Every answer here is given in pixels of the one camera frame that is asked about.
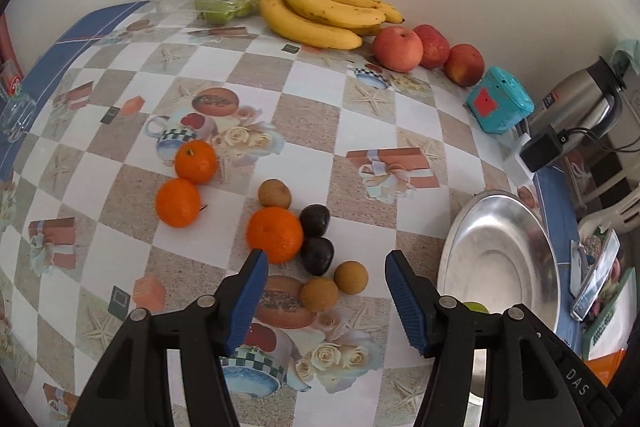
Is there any black power adapter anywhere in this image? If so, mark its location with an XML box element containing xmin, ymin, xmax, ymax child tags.
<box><xmin>520</xmin><ymin>129</ymin><xmax>576</xmax><ymax>172</ymax></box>

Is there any orange mandarin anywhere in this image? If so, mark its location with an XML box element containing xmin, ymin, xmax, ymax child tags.
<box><xmin>247</xmin><ymin>206</ymin><xmax>305</xmax><ymax>265</ymax></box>
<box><xmin>155</xmin><ymin>178</ymin><xmax>202</xmax><ymax>229</ymax></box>
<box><xmin>174</xmin><ymin>140</ymin><xmax>218</xmax><ymax>185</ymax></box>

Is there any round metal tray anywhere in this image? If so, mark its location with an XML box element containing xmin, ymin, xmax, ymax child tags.
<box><xmin>436</xmin><ymin>189</ymin><xmax>562</xmax><ymax>403</ymax></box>

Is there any small brown round fruit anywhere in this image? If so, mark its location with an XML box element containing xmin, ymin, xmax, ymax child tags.
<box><xmin>301</xmin><ymin>277</ymin><xmax>336</xmax><ymax>313</ymax></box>
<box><xmin>333</xmin><ymin>260</ymin><xmax>369</xmax><ymax>295</ymax></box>
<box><xmin>258</xmin><ymin>179</ymin><xmax>292</xmax><ymax>210</ymax></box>

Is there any white socket block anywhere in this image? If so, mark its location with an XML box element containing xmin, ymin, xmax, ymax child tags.
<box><xmin>506</xmin><ymin>134</ymin><xmax>536</xmax><ymax>188</ymax></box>

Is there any green and white booklet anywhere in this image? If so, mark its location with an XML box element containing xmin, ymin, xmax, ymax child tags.
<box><xmin>582</xmin><ymin>267</ymin><xmax>638</xmax><ymax>358</ymax></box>

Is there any silver thermos jug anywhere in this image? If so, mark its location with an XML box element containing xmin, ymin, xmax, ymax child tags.
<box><xmin>527</xmin><ymin>57</ymin><xmax>627</xmax><ymax>152</ymax></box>

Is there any black cable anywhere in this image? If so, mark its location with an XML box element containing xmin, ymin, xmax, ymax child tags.
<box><xmin>560</xmin><ymin>87</ymin><xmax>640</xmax><ymax>154</ymax></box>

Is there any clear glass cup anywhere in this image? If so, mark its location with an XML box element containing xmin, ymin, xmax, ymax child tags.
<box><xmin>0</xmin><ymin>59</ymin><xmax>38</xmax><ymax>142</ymax></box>

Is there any printed checkered tablecloth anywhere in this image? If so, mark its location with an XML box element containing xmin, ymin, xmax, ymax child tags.
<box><xmin>0</xmin><ymin>0</ymin><xmax>596</xmax><ymax>427</ymax></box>

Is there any orange packet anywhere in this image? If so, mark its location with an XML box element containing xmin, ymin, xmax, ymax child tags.
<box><xmin>585</xmin><ymin>349</ymin><xmax>628</xmax><ymax>388</ymax></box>

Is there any red apple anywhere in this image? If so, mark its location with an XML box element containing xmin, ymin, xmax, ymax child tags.
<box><xmin>412</xmin><ymin>24</ymin><xmax>451</xmax><ymax>70</ymax></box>
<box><xmin>372</xmin><ymin>27</ymin><xmax>424</xmax><ymax>74</ymax></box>
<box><xmin>444</xmin><ymin>44</ymin><xmax>485</xmax><ymax>88</ymax></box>

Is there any clear plastic package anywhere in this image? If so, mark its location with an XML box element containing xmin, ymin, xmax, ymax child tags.
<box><xmin>570</xmin><ymin>229</ymin><xmax>621</xmax><ymax>320</ymax></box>

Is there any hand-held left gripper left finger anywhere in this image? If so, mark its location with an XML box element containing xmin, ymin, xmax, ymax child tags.
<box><xmin>67</xmin><ymin>248</ymin><xmax>271</xmax><ymax>427</ymax></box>

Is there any dark purple plum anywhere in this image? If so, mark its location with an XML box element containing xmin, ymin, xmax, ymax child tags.
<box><xmin>300</xmin><ymin>237</ymin><xmax>335</xmax><ymax>276</ymax></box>
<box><xmin>299</xmin><ymin>204</ymin><xmax>331</xmax><ymax>239</ymax></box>

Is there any teal plastic box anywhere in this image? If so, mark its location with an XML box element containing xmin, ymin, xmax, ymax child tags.
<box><xmin>466</xmin><ymin>67</ymin><xmax>535</xmax><ymax>135</ymax></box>

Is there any white plastic chair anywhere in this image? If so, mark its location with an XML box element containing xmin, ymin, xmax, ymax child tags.
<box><xmin>577</xmin><ymin>172</ymin><xmax>640</xmax><ymax>248</ymax></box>

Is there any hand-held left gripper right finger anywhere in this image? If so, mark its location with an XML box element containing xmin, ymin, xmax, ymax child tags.
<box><xmin>384</xmin><ymin>249</ymin><xmax>626</xmax><ymax>427</ymax></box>

